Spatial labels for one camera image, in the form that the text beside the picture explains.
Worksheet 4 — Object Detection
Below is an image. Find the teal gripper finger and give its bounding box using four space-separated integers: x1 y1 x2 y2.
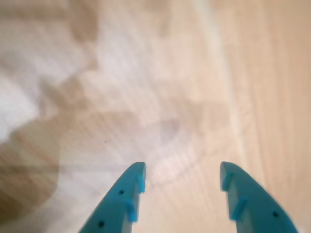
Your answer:
79 162 146 233
220 162 298 233

